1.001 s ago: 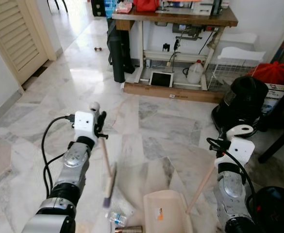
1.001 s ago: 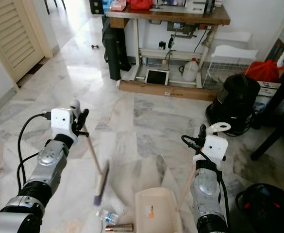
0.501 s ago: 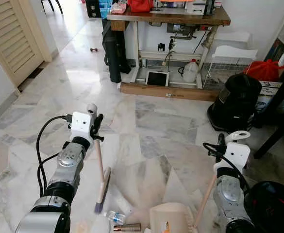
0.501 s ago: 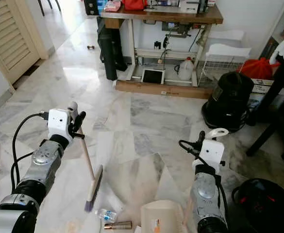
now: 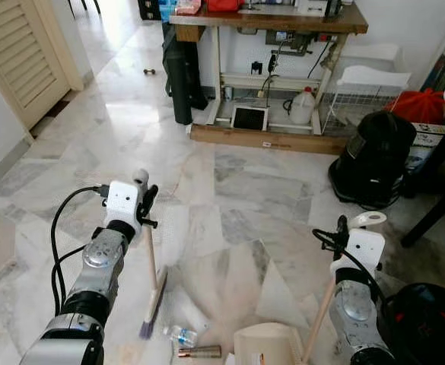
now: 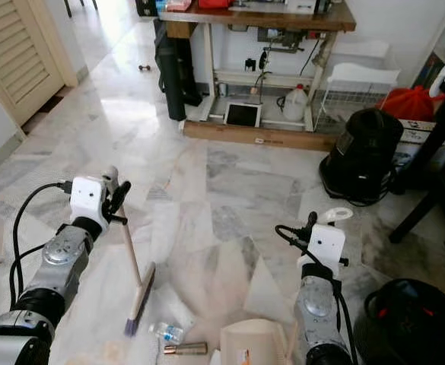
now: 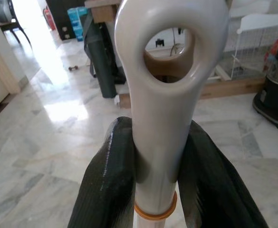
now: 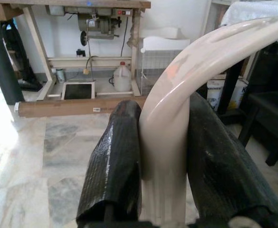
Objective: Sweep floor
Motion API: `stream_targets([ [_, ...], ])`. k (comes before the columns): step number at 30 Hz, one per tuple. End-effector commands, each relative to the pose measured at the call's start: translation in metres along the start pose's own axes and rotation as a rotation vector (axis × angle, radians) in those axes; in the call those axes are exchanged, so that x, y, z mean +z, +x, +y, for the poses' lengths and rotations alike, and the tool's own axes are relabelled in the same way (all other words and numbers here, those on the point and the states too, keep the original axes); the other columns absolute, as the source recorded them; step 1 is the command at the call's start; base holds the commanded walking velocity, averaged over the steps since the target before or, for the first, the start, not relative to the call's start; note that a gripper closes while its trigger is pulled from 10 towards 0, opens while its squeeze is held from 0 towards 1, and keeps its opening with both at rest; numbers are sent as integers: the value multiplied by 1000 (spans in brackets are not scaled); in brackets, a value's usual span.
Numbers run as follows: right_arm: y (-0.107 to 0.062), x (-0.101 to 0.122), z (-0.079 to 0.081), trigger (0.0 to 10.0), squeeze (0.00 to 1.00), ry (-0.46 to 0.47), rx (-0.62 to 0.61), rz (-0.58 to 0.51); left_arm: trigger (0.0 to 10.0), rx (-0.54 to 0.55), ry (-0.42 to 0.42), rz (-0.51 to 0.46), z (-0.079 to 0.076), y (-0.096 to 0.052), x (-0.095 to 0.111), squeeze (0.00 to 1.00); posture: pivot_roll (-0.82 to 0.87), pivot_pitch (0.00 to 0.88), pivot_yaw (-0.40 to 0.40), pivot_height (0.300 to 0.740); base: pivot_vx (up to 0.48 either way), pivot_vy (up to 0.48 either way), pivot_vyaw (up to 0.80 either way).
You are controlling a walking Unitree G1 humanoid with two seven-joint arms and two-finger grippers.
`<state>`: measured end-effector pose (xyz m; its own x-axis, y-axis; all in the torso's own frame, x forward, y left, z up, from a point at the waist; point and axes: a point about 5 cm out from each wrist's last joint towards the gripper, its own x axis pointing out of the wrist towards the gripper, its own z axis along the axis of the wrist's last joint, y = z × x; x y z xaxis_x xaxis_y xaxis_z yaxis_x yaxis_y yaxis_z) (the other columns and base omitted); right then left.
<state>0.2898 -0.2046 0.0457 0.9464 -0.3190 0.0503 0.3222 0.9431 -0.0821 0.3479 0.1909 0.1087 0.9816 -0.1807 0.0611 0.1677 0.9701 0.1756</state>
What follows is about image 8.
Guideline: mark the white plastic jug red cap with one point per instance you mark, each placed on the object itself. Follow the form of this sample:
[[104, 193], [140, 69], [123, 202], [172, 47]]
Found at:
[[122, 79]]

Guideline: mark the grey sewing machine motor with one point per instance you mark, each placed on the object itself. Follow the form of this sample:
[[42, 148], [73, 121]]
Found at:
[[100, 23]]

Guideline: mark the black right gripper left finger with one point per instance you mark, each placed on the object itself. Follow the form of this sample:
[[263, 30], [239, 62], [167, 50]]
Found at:
[[115, 166]]

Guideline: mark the long brown cardboard box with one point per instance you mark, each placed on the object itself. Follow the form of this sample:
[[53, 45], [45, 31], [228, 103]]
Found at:
[[58, 108]]

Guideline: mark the small green jar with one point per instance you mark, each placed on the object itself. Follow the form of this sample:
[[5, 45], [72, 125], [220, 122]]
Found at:
[[60, 76]]

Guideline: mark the black chair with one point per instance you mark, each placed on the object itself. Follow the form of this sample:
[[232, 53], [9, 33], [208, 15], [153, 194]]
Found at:
[[267, 107]]

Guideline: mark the black sewing treadle pedal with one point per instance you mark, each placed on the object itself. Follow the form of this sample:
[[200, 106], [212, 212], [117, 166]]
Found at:
[[78, 91]]

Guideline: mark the wooden top sewing machine table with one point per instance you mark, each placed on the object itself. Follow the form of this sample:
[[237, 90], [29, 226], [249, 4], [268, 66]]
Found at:
[[58, 2]]

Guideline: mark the black cylindrical post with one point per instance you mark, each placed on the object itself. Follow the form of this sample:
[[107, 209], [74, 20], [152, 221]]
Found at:
[[1, 66]]

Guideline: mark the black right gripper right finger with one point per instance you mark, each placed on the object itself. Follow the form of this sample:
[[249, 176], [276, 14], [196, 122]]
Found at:
[[219, 171]]

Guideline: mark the white printed cardboard box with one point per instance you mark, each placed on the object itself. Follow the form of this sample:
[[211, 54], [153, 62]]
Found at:
[[238, 92], [214, 92]]

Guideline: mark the grey switch box red button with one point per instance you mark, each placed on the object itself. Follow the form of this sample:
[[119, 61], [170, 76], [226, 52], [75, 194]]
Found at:
[[122, 12]]

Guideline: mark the white bubble wrap bundle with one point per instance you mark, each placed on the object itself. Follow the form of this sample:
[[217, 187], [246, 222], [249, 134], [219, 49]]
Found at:
[[248, 12]]

